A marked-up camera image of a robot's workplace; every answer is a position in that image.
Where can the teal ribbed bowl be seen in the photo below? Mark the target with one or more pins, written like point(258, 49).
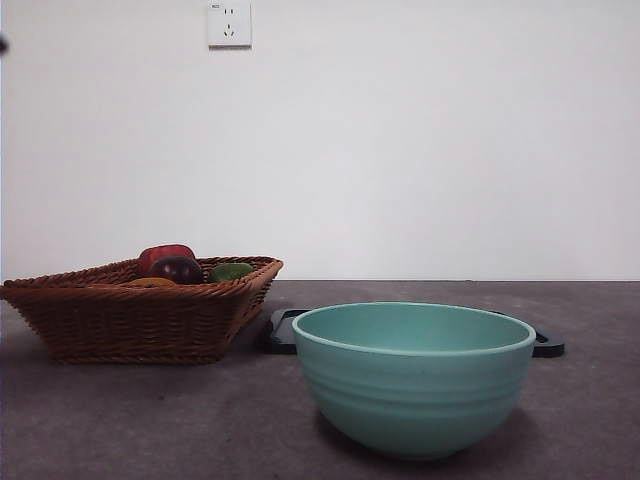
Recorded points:
point(415, 390)

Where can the green fruit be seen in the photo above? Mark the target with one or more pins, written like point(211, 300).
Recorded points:
point(227, 272)

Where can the black rectangular tray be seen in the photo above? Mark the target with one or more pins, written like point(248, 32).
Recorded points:
point(280, 335)

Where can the dark purple round fruit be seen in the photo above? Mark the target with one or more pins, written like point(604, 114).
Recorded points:
point(176, 270)

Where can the red bell pepper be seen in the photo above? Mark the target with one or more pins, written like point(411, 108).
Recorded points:
point(160, 252)

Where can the brown wicker basket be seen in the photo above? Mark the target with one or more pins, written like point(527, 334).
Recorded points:
point(125, 325)

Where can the white wall power socket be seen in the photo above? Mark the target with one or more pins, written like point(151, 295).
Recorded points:
point(229, 25)

